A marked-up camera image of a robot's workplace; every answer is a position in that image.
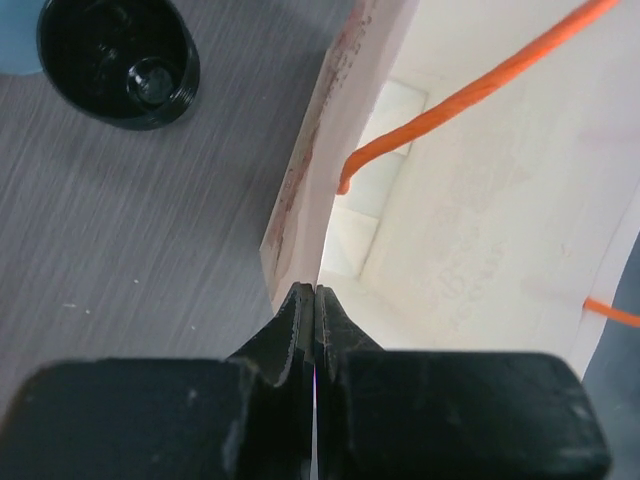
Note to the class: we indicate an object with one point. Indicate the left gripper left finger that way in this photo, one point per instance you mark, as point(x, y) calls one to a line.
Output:
point(248, 416)

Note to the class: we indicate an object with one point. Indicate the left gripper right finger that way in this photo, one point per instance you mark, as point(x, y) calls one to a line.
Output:
point(389, 414)

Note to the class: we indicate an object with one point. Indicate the paper takeout bag orange handles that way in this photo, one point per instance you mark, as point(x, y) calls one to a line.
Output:
point(466, 176)

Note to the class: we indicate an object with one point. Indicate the black cup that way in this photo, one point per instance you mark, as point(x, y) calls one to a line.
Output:
point(130, 64)

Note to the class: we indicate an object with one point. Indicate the blue cup straw holder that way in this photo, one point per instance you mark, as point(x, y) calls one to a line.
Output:
point(18, 36)

